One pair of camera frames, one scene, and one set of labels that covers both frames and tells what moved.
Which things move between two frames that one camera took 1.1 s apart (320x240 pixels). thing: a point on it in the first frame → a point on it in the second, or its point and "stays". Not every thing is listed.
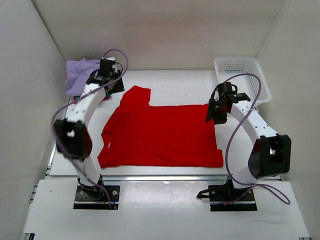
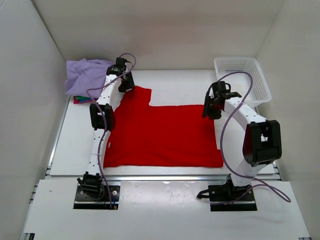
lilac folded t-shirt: x=78 y=73 stays
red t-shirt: x=138 y=135 stays
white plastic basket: x=245 y=74 stays
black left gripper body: x=118 y=85 → x=127 y=84
